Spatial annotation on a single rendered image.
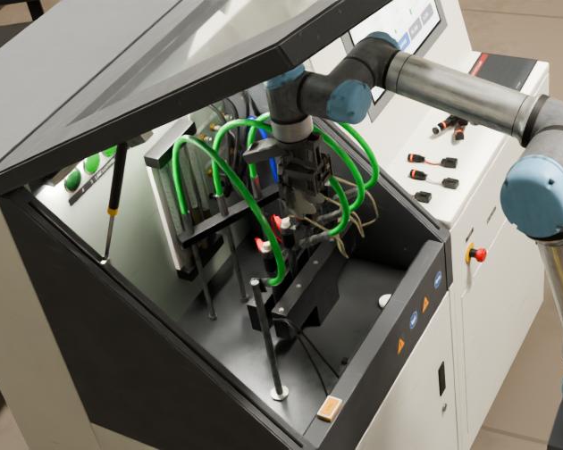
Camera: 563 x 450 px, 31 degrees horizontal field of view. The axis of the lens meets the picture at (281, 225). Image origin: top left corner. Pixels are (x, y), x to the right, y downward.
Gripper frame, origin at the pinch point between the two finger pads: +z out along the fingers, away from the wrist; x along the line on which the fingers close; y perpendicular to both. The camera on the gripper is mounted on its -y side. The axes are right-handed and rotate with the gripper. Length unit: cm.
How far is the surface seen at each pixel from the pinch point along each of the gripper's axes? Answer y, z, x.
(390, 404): 17, 49, -2
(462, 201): 16, 26, 43
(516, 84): 12, 26, 92
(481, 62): -1, 26, 99
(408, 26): -10, 3, 77
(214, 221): -26.3, 14.0, 4.9
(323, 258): -5.1, 26.1, 13.9
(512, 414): 21, 124, 62
